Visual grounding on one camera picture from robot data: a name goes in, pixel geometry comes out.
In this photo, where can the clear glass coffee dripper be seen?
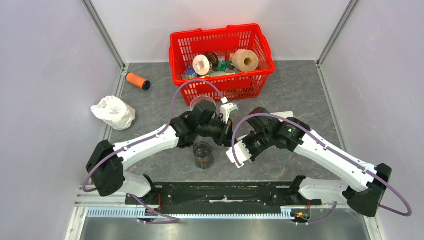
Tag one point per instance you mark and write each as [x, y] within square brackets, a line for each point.
[199, 99]

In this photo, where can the red plastic shopping basket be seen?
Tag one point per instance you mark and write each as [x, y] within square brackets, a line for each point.
[185, 45]

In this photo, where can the white crumpled plastic bag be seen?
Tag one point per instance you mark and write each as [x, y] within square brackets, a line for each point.
[114, 112]

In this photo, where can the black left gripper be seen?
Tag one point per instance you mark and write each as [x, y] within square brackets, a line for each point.
[225, 138]

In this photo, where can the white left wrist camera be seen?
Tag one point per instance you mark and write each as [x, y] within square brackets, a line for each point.
[226, 109]

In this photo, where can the white paper coffee filter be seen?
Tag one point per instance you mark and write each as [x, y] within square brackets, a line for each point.
[284, 114]

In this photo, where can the beige tape roll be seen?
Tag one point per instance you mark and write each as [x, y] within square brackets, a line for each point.
[245, 60]

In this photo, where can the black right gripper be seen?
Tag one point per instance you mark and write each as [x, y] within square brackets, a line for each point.
[253, 154]

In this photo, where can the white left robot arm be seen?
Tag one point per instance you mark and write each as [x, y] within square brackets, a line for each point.
[108, 166]

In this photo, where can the brown plastic coffee dripper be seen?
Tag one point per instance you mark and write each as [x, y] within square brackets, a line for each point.
[187, 140]

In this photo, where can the small glass measuring beaker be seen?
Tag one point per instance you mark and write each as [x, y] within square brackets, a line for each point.
[203, 155]

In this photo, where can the blue small box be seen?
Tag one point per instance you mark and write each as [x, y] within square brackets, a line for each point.
[189, 73]

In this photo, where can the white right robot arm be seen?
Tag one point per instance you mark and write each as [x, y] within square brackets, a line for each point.
[356, 186]

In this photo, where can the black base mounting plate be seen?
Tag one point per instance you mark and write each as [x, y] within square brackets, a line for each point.
[214, 197]

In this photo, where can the orange cylindrical bottle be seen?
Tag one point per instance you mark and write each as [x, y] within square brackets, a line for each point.
[138, 81]

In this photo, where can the green packet in basket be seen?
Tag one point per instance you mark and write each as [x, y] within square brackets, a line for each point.
[225, 66]

